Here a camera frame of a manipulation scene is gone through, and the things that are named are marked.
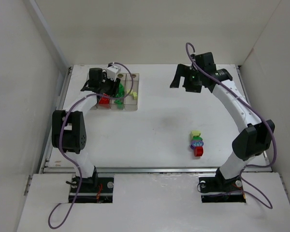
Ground purple cable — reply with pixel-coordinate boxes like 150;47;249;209
47;62;134;229
185;42;277;209

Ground red cylinder lego brick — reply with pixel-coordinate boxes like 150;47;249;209
193;146;203;157

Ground clear container far right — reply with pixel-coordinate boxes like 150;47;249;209
124;73;139;111

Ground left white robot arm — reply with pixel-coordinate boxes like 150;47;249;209
52;65;121;188

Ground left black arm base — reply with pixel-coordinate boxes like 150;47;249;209
75;177;114;203

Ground purple flower lego brick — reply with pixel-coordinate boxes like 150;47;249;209
190;140;204;150

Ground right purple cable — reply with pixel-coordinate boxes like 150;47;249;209
185;42;277;209

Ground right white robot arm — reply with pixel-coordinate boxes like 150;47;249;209
170;52;275;193

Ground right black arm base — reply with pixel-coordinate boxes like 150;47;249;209
198;176;246;203

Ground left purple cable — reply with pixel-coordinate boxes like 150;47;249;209
47;62;134;229

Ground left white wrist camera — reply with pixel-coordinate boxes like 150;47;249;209
106;63;121;82

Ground yellow square lego brick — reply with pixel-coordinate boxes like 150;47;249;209
132;92;138;100

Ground clear container far left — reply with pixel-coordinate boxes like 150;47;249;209
90;104;98;110

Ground clear container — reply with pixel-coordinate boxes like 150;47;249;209
97;95;111;110
110;73;126;110
90;104;98;110
124;73;139;111

